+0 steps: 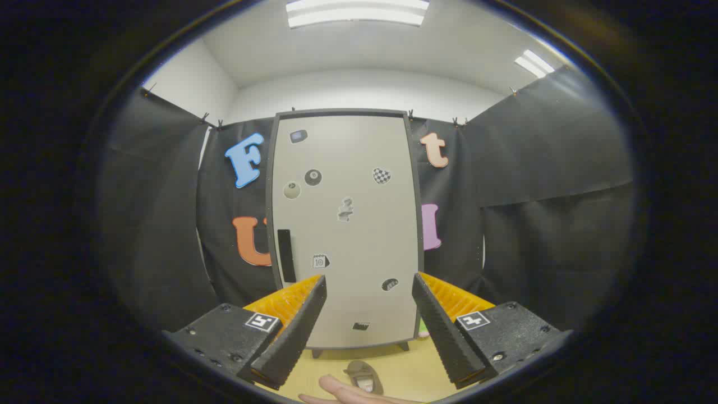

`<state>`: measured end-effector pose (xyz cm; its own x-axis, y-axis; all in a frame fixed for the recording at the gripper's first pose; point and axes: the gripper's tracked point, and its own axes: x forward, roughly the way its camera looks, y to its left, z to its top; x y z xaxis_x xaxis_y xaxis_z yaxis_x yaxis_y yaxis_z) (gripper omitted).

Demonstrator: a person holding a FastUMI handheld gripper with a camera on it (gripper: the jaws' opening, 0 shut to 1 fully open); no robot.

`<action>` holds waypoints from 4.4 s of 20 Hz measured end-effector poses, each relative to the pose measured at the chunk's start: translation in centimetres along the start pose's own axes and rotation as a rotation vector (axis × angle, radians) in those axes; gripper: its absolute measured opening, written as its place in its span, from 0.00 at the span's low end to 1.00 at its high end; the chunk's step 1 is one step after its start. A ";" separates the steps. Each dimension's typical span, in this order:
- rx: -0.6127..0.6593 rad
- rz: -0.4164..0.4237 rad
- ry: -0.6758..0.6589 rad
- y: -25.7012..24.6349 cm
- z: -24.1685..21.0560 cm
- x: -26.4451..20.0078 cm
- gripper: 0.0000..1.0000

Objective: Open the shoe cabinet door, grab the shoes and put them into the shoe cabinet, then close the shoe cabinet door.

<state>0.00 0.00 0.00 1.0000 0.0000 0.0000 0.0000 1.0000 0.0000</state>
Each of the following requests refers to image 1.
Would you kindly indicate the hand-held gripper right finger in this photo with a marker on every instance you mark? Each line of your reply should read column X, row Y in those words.
column 446, row 336

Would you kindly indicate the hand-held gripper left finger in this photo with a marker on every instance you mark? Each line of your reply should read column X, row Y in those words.
column 294, row 331

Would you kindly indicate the brown fuzzy shoe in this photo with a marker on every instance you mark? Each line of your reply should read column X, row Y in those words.
column 359, row 370

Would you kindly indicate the light grey shoe cabinet door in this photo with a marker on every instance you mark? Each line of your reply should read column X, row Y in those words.
column 348, row 168

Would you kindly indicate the grey shoe cabinet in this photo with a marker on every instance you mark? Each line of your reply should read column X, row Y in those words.
column 342, row 112

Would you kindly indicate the green and pink plush toy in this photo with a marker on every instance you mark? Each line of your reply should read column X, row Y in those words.
column 422, row 328

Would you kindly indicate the black backdrop cloth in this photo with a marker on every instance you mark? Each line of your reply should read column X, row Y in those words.
column 533, row 168

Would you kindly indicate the large ceiling light panel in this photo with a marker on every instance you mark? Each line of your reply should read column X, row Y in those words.
column 356, row 12

